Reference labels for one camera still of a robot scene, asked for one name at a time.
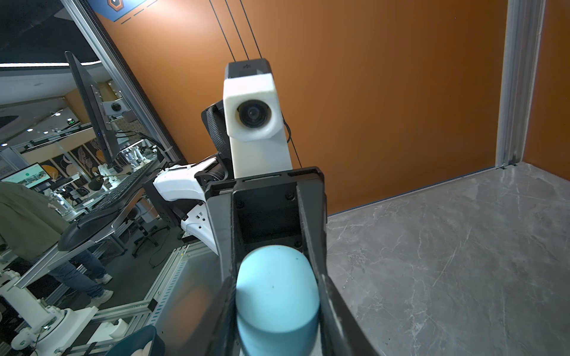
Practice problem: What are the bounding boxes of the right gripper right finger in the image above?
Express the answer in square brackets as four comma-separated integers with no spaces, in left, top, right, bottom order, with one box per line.
[317,274,378,356]

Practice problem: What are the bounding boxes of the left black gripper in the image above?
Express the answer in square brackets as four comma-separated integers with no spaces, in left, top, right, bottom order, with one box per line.
[206,167,327,285]

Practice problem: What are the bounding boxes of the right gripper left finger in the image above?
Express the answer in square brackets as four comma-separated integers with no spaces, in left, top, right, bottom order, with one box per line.
[191,277,236,355]

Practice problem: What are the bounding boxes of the blue earbud charging case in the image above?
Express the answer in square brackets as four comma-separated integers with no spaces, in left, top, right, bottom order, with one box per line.
[235,245,320,355]

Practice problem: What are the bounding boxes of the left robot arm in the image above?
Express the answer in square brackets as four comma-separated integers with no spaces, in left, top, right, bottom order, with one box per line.
[152,102,327,278]

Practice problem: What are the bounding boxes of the black keyboard on desk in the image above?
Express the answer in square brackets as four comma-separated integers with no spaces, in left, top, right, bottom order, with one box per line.
[91,161,160,212]

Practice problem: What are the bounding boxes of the black computer monitor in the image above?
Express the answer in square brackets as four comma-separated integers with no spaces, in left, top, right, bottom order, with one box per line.
[65,51,123,173]

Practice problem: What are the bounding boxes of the person in green jacket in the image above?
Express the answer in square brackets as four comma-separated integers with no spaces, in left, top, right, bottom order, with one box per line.
[1,182,114,307]

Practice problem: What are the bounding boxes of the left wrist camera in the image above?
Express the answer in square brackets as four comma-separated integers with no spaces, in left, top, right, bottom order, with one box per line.
[223,59,292,179]

